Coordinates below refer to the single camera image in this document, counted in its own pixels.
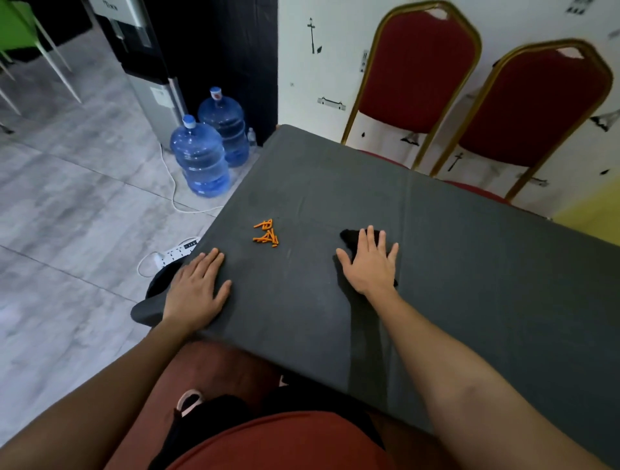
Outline person's left forearm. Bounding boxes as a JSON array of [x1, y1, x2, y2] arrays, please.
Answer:
[[0, 317, 194, 470]]

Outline silver black water dispenser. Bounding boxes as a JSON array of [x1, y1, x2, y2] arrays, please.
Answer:
[[86, 0, 190, 152]]

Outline large blue water jug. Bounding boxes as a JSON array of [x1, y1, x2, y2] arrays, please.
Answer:
[[198, 87, 250, 168], [170, 115, 231, 198]]

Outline person's right hand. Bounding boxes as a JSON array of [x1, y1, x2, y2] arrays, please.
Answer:
[[336, 226, 400, 296]]

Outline white power strip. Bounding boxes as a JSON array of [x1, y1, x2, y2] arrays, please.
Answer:
[[154, 237, 201, 269]]

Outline white pink shoe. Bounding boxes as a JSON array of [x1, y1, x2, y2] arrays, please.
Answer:
[[176, 389, 205, 418]]

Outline black cloth pouch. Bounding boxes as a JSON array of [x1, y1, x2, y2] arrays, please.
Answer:
[[339, 229, 399, 289]]

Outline person's right forearm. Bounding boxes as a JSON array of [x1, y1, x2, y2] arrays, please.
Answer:
[[366, 288, 613, 470]]

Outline red gold-framed banquet chair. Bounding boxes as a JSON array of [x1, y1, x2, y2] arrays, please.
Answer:
[[429, 39, 615, 205], [340, 0, 482, 171]]

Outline person's left hand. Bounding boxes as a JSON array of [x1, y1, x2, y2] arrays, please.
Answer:
[[162, 248, 233, 335]]

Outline red shirt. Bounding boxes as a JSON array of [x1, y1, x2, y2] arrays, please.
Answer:
[[167, 412, 399, 470]]

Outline white power strip cord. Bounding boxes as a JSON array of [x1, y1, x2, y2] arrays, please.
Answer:
[[137, 251, 163, 278]]

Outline white power cable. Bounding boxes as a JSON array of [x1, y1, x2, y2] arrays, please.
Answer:
[[159, 143, 224, 215]]

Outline pile of small orange pegs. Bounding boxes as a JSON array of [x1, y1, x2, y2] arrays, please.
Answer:
[[252, 218, 280, 249]]

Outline black shorts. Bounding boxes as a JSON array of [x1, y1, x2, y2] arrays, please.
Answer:
[[148, 380, 386, 470]]

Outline green plastic chair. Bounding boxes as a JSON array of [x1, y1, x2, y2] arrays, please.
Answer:
[[0, 0, 83, 119]]

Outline grey tablecloth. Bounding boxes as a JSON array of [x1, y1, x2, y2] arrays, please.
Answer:
[[130, 124, 620, 468]]

